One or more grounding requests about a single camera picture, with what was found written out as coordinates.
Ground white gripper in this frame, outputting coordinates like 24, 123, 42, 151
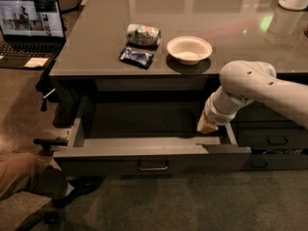
196, 96, 236, 134

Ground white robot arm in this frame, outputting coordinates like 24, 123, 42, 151
197, 61, 308, 134

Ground grey drawer cabinet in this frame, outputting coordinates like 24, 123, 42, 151
51, 0, 307, 176

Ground open black laptop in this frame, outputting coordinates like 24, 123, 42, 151
0, 0, 65, 69

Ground white paper bowl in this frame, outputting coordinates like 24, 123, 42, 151
167, 37, 213, 65

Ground blue snack packet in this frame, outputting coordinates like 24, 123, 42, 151
118, 46, 154, 69

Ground crushed green white can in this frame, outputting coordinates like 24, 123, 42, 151
126, 24, 161, 46

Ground black shoe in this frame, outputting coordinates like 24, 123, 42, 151
53, 176, 103, 208

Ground person's leg brown trousers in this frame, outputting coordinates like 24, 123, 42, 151
0, 153, 67, 200

